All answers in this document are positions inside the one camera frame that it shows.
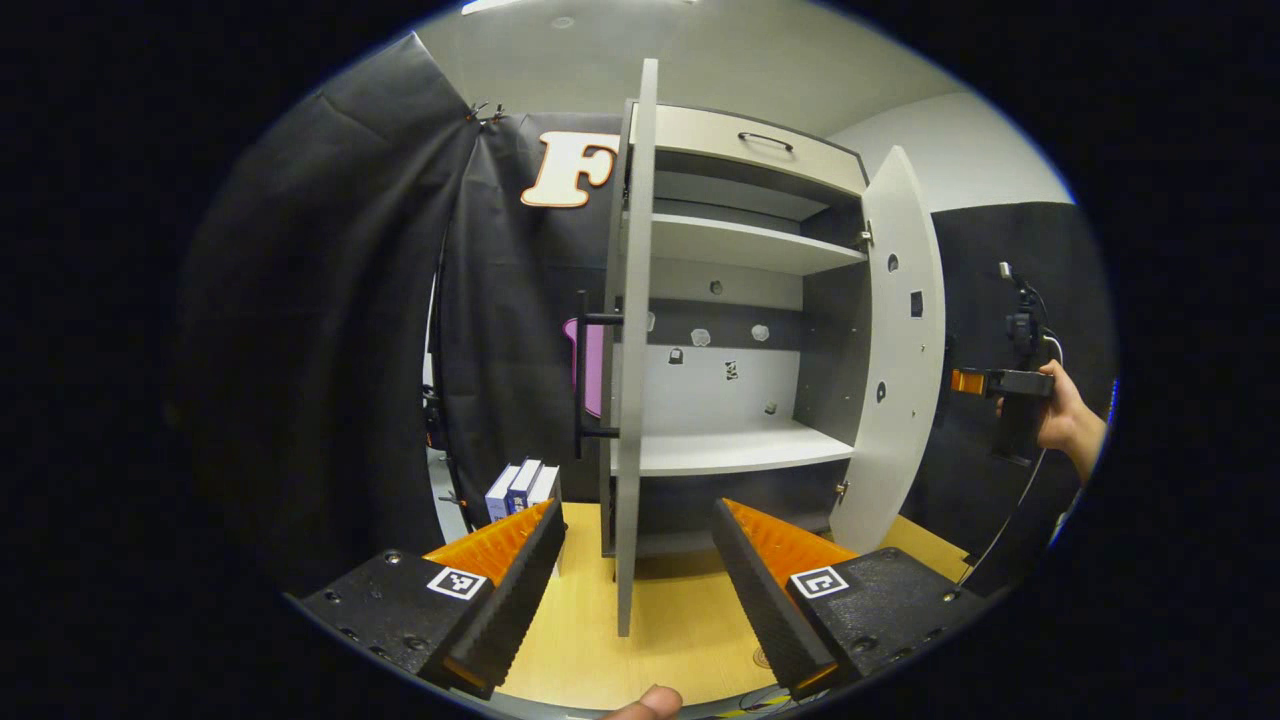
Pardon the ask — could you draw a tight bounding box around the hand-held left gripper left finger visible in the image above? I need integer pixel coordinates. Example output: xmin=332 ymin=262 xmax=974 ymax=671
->
xmin=300 ymin=498 xmax=566 ymax=701

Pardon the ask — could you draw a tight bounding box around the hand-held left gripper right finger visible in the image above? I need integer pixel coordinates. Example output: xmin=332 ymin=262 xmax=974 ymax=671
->
xmin=712 ymin=497 xmax=991 ymax=701

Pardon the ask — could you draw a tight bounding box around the beige cabinet door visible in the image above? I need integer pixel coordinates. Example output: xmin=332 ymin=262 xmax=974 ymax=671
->
xmin=828 ymin=146 xmax=947 ymax=554
xmin=573 ymin=58 xmax=659 ymax=638

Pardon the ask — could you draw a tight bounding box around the grey white cabinet body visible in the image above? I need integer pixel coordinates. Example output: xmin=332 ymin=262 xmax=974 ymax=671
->
xmin=600 ymin=100 xmax=871 ymax=561

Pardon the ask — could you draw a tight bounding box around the black backdrop cloth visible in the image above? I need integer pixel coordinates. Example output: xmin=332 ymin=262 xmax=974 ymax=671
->
xmin=170 ymin=30 xmax=1116 ymax=601

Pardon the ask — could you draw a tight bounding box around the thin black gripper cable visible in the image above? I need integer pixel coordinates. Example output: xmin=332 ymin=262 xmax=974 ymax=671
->
xmin=958 ymin=335 xmax=1063 ymax=589

